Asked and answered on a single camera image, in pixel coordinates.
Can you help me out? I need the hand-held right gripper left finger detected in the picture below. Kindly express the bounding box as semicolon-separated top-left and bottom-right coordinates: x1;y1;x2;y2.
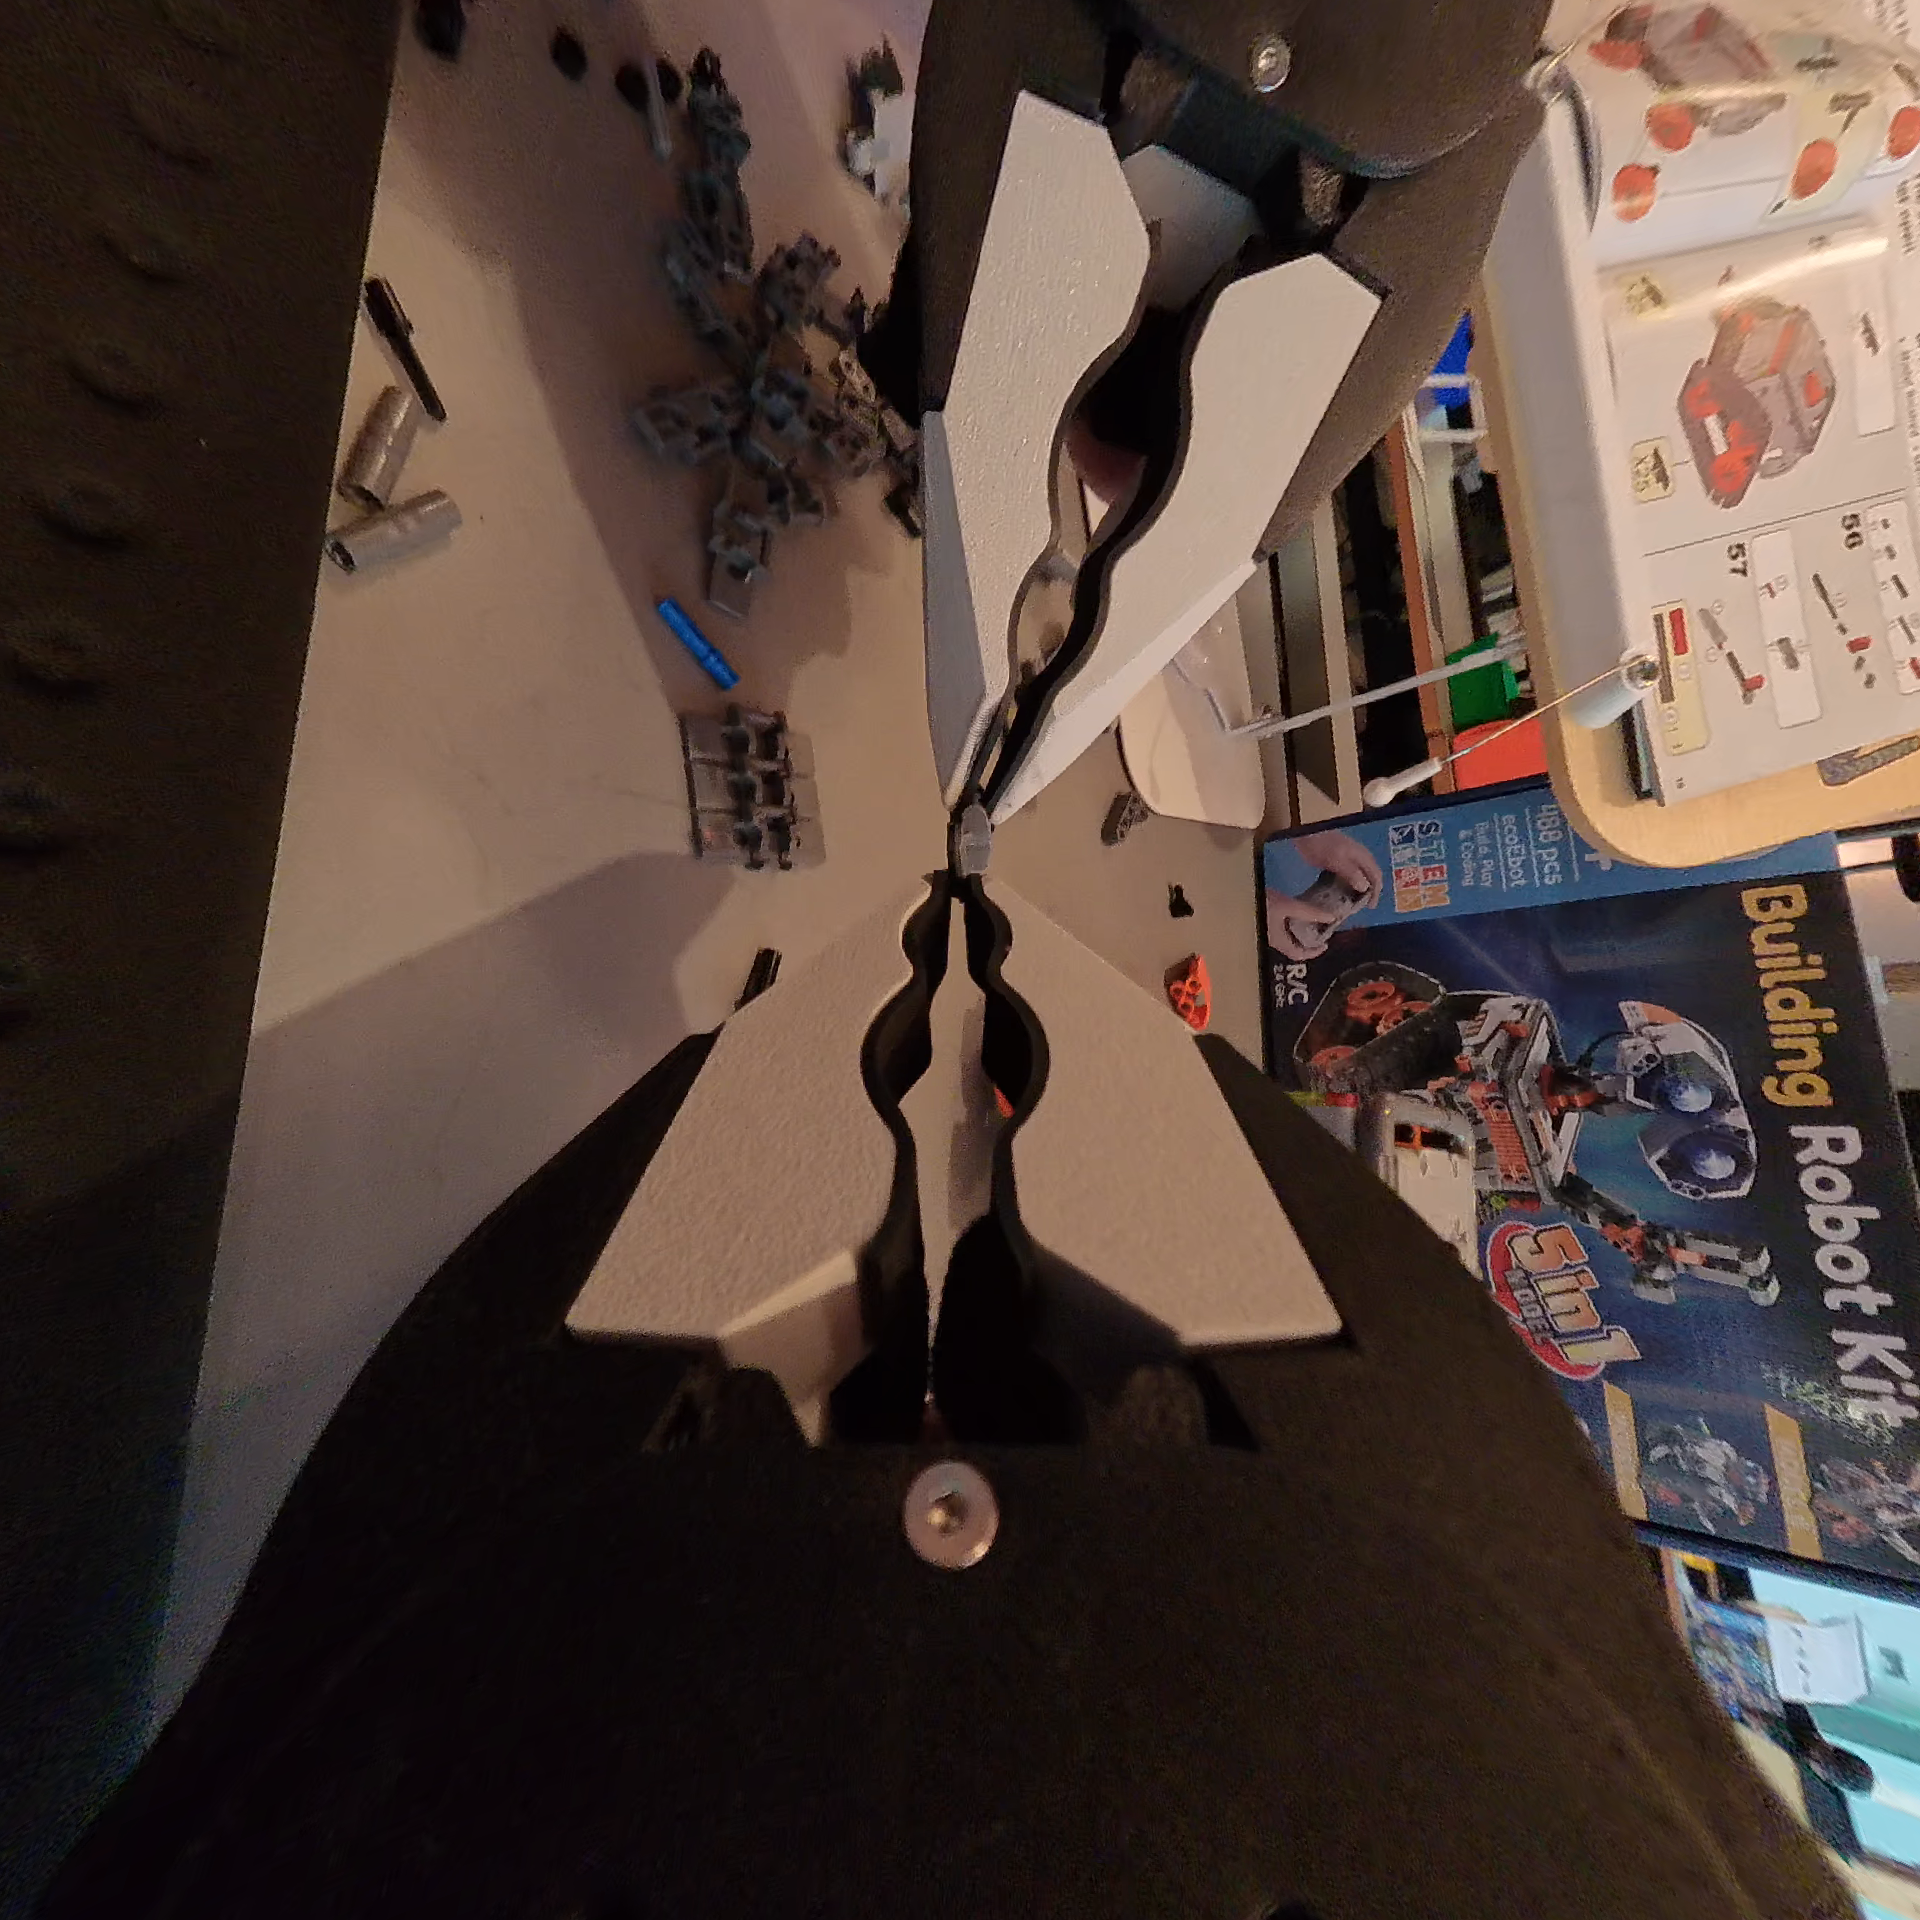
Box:
564;876;948;1374

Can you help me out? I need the long black toy pin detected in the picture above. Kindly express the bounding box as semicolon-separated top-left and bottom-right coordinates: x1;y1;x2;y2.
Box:
362;276;453;422

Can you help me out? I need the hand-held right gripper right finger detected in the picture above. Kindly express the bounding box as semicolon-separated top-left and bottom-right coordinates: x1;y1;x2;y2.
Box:
968;869;1343;1366

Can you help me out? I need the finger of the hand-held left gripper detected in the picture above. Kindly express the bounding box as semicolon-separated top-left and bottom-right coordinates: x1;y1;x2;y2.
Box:
917;90;1156;813
978;257;1389;825

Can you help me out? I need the blue robot kit box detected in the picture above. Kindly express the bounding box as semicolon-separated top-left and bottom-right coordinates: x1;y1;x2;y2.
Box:
1261;785;1920;1591

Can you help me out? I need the chain of joined grey connectors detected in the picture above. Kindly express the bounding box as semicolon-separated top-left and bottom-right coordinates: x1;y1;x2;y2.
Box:
681;709;827;871

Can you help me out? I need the black dimpled mat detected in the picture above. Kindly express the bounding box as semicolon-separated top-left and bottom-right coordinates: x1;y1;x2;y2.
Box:
0;0;407;1803

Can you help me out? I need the grey cylinder toy sleeve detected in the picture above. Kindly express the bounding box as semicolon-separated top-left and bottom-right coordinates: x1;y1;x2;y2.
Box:
338;384;424;512
325;488;468;578

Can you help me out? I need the printed instruction manual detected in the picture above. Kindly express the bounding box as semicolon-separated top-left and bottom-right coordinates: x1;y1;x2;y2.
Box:
1562;0;1920;813

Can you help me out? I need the pile of dark grey connectors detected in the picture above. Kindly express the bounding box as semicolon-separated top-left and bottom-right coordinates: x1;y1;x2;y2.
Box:
624;45;932;618

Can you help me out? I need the wooden book stand white base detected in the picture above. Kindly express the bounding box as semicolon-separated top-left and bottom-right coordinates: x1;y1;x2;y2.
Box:
1117;0;1920;876

